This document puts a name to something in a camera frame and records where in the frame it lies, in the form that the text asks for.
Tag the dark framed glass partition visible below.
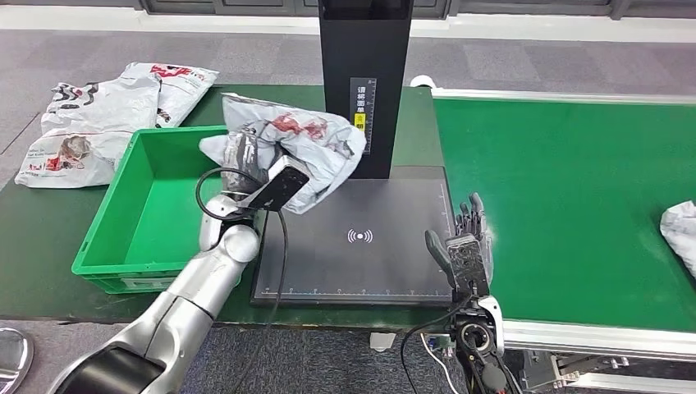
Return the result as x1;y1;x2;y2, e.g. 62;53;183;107
141;0;696;17

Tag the green plastic crate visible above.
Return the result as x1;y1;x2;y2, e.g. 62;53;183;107
71;126;257;295

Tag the white courier bag red print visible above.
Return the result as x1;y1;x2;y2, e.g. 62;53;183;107
121;62;220;129

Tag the white courier bag brown picture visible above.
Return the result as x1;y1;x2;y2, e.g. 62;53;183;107
15;130;135;190

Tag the thin white cable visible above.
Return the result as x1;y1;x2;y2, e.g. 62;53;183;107
419;332;463;394

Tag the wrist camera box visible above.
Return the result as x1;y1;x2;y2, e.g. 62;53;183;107
446;233;491;297
247;154;311;213

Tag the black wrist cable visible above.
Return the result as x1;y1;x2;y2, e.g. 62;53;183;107
399;295;474;394
195;167;289;394

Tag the black inbound scanner machine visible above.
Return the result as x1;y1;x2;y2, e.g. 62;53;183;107
250;0;456;307

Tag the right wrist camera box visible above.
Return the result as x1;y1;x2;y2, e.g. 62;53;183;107
446;233;491;297

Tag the small green circuit board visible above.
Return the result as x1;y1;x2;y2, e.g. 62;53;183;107
426;336;458;355

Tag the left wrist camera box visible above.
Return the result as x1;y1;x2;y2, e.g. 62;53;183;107
247;154;311;213

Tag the white courier bag black print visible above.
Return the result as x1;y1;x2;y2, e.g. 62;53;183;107
40;76;163;137

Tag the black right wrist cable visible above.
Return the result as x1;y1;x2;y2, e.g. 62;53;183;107
399;295;474;394

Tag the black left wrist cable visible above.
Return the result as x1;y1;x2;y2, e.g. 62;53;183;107
195;167;289;394

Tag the white table foot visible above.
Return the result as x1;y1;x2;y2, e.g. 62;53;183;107
369;332;397;354

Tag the shiny silver robot shell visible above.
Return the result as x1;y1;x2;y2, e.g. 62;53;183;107
0;327;34;394

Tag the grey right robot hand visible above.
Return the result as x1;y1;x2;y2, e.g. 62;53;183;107
424;191;495;289

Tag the grey courier bag parcel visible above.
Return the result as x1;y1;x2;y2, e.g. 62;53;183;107
198;93;368;216
659;199;696;281

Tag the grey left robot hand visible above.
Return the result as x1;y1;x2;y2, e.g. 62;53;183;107
222;121;273;197

